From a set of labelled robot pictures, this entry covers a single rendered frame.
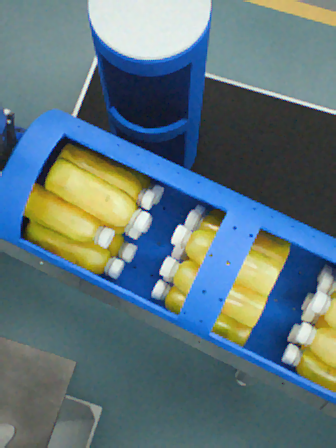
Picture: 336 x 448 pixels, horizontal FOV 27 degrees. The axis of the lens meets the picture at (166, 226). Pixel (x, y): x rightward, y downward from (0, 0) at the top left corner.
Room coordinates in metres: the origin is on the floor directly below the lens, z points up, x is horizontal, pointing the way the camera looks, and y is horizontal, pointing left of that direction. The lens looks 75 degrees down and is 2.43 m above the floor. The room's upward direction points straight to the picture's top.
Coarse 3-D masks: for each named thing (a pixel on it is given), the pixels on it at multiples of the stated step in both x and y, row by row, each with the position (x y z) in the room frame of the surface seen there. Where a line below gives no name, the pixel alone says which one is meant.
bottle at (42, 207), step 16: (32, 192) 0.42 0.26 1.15; (48, 192) 0.42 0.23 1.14; (32, 208) 0.39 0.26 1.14; (48, 208) 0.38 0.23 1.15; (64, 208) 0.38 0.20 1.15; (48, 224) 0.36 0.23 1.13; (64, 224) 0.35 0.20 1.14; (80, 224) 0.35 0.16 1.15; (96, 224) 0.35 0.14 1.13; (80, 240) 0.33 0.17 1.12; (96, 240) 0.33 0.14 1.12
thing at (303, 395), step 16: (0, 240) 0.39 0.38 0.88; (16, 256) 0.36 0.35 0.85; (32, 256) 0.35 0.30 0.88; (48, 272) 0.32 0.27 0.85; (64, 272) 0.31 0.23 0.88; (80, 288) 0.28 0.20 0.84; (96, 288) 0.27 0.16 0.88; (112, 304) 0.24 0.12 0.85; (128, 304) 0.24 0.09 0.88; (144, 320) 0.21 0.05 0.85; (160, 320) 0.20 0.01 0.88; (176, 336) 0.17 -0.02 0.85; (192, 336) 0.17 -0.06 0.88; (208, 352) 0.13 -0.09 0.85; (224, 352) 0.13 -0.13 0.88; (240, 368) 0.10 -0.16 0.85; (256, 368) 0.10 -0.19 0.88; (272, 384) 0.06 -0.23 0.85; (288, 384) 0.06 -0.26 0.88; (304, 400) 0.03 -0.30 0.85; (320, 400) 0.03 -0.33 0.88
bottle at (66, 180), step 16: (64, 160) 0.47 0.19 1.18; (48, 176) 0.43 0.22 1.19; (64, 176) 0.43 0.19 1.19; (80, 176) 0.43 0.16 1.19; (96, 176) 0.44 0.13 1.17; (64, 192) 0.41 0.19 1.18; (80, 192) 0.40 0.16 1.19; (96, 192) 0.40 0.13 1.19; (112, 192) 0.40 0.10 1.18; (80, 208) 0.38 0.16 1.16; (96, 208) 0.37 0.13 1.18; (112, 208) 0.37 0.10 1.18; (128, 208) 0.37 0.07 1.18; (112, 224) 0.35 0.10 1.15
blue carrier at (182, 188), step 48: (48, 144) 0.48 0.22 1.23; (96, 144) 0.49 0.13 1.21; (0, 192) 0.40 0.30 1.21; (192, 192) 0.39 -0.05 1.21; (144, 240) 0.37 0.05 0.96; (240, 240) 0.30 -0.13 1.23; (288, 240) 0.30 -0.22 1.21; (144, 288) 0.25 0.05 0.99; (192, 288) 0.22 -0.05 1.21; (288, 288) 0.26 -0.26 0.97; (288, 336) 0.16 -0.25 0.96
